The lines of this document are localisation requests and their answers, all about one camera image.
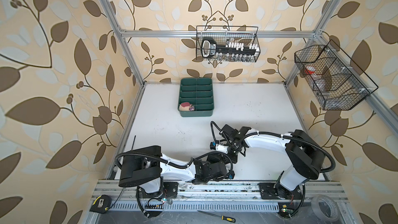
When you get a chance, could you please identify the black wire basket back wall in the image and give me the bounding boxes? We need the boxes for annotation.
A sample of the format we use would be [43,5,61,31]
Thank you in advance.
[196,25,261,63]

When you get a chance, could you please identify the green plastic divided tray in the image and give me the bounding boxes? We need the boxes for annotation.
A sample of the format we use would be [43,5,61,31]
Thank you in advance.
[177,78,215,117]

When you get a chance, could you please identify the red lidded container in basket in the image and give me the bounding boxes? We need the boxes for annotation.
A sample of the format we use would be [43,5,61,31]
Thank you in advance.
[303,65,317,76]

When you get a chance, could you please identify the black wire basket wall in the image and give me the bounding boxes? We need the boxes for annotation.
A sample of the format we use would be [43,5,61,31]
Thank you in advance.
[196,25,261,63]
[294,39,379,111]

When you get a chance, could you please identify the black socket set rail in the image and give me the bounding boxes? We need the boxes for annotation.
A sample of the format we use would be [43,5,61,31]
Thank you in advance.
[199,37,261,58]

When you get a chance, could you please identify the aluminium front rail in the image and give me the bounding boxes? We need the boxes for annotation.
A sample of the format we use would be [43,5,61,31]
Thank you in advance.
[83,179,355,224]

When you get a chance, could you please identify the beige sock maroon purple stripes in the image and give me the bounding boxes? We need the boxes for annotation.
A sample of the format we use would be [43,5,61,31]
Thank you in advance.
[178,102,195,112]

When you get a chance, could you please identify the black yellow tape measure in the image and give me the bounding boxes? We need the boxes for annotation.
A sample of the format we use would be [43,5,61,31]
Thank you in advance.
[90,195,112,214]

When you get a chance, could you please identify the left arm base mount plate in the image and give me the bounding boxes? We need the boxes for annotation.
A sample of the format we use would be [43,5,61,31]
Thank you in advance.
[137,181,179,199]

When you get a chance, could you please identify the clear tape roll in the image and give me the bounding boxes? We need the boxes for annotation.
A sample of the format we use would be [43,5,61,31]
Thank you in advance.
[311,195,341,222]

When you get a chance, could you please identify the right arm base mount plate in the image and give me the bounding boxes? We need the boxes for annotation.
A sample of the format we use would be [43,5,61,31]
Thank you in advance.
[258,183,303,200]

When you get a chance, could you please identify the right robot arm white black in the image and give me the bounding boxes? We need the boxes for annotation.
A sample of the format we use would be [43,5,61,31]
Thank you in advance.
[210,124,336,198]

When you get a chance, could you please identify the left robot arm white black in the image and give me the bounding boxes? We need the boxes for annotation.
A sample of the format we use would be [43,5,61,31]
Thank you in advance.
[115,145,235,194]

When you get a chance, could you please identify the yellow black handled screwdriver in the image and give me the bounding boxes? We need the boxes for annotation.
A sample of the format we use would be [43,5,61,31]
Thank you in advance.
[198,211,236,223]

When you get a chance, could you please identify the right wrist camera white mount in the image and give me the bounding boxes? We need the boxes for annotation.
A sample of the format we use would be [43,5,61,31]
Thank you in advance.
[210,142,228,154]

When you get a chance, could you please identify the black wire basket right wall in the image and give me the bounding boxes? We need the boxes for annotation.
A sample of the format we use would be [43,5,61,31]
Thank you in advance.
[294,39,379,111]

